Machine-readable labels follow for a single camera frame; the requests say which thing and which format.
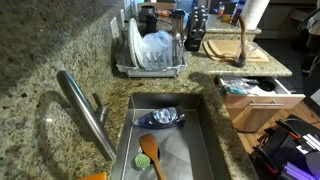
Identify stainless steel faucet handle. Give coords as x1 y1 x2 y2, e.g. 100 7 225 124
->
92 93 110 127

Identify chrome sink faucet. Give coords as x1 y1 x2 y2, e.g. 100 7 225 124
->
55 69 118 162

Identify white dish rack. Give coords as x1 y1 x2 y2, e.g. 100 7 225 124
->
114 39 188 79

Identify clear plastic container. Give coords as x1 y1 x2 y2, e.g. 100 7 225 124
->
141 30 174 72

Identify white plate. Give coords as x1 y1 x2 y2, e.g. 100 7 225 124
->
128 17 146 69

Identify metal utensils bundle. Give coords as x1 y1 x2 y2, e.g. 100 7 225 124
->
170 9 188 66

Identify wooden spatula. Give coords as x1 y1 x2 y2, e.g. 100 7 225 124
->
138 133 168 180

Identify stainless steel sink basin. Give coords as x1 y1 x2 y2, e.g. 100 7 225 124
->
110 92 233 180

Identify black knife block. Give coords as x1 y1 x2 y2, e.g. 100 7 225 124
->
184 4 208 52

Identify black kitchen appliance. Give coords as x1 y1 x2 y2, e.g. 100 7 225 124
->
139 4 159 34

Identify green round scrubber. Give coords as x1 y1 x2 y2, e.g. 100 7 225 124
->
134 153 152 172

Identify clear plastic bags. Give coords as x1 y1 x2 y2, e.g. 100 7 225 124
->
219 77 259 95

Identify light wooden cutting board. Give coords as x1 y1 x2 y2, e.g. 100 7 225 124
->
207 39 270 63

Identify wooden cabinet door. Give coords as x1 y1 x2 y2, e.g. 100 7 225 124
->
229 107 291 134

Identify open wooden drawer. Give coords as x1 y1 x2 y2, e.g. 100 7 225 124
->
214 74 306 109

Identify glass measuring cup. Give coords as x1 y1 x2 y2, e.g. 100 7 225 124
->
233 40 259 68

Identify brown wooden hook stand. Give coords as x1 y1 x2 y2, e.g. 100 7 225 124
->
233 14 249 69

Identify red bottle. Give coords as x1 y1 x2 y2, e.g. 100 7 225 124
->
218 2 226 17

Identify black round lid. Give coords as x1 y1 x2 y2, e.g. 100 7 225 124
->
258 79 277 93

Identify orange sponge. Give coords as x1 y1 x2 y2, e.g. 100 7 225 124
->
78 171 108 180

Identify white paper towel roll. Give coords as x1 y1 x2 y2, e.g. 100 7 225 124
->
240 0 270 31

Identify white wall outlet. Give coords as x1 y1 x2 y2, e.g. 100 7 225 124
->
109 16 120 39

